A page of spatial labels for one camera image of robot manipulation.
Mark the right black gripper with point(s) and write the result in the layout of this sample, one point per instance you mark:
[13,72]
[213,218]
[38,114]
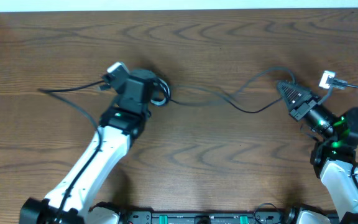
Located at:
[289,104]

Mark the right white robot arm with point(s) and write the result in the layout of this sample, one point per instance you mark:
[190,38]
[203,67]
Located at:
[334,155]

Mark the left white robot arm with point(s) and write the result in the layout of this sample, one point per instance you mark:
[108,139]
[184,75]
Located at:
[119,126]

